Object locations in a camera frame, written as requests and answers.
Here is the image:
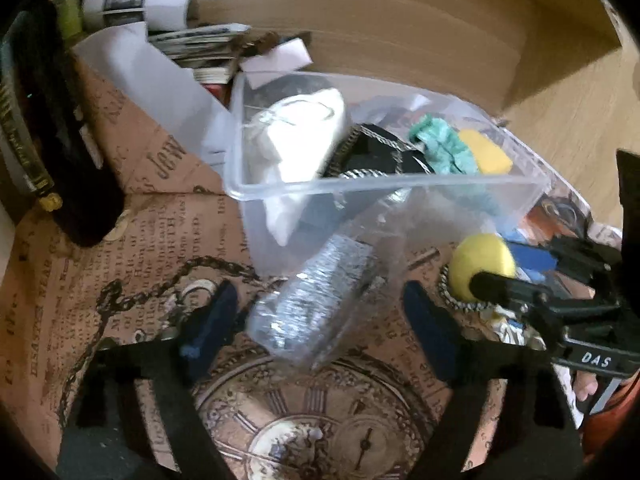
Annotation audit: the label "white paper sheet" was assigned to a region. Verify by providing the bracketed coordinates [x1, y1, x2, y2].
[74, 24, 236, 157]

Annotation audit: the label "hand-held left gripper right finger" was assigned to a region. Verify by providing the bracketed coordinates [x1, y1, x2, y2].
[403, 281, 587, 480]

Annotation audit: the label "newspaper clock print tablecloth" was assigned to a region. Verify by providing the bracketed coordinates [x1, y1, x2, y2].
[0, 60, 626, 480]

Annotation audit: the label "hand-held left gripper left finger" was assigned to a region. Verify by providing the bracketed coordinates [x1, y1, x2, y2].
[55, 280, 240, 480]

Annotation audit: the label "silver bead chain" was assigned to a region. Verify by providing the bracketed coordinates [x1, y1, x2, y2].
[438, 265, 493, 315]

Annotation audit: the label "yellow round sponge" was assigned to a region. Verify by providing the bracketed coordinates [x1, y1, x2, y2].
[447, 233, 517, 302]

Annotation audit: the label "green bottle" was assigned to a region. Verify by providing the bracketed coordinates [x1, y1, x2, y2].
[54, 0, 85, 40]

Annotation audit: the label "folded white paper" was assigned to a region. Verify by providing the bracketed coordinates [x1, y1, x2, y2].
[239, 37, 314, 89]

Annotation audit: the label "person's right hand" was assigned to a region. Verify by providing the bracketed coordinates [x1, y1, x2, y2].
[572, 367, 603, 408]

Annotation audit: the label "clear plastic container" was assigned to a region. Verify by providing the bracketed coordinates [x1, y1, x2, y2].
[222, 71, 557, 278]

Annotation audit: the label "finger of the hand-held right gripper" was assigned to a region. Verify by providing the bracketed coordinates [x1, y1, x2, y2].
[545, 236, 625, 283]
[469, 270, 568, 328]

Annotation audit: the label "stack of booklets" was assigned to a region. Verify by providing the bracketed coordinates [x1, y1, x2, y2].
[147, 24, 252, 85]

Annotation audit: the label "teal scrunchie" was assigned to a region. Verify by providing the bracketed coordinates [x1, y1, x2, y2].
[407, 114, 483, 177]

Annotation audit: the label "blue foam piece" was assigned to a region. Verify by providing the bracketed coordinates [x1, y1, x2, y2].
[502, 232, 558, 283]

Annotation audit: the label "white soft cloth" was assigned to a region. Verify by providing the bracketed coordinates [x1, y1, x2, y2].
[247, 87, 348, 247]

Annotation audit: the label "rolled white papers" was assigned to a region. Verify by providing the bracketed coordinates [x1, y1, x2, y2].
[80, 0, 195, 32]

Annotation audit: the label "dark book with yellow print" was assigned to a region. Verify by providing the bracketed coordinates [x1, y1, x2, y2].
[0, 22, 57, 211]

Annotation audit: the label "wooden board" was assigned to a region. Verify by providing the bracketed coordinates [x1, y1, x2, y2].
[192, 0, 623, 112]

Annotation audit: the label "black pouch with silver chain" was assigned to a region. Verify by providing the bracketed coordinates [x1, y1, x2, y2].
[320, 122, 438, 181]

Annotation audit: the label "clear bag with silver item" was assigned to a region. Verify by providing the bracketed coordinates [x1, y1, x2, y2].
[246, 185, 416, 372]

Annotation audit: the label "yellow sponge block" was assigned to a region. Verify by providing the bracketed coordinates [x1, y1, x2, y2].
[457, 129, 514, 175]

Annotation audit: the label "colourful printed packet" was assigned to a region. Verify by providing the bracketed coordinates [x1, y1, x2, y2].
[522, 194, 593, 242]

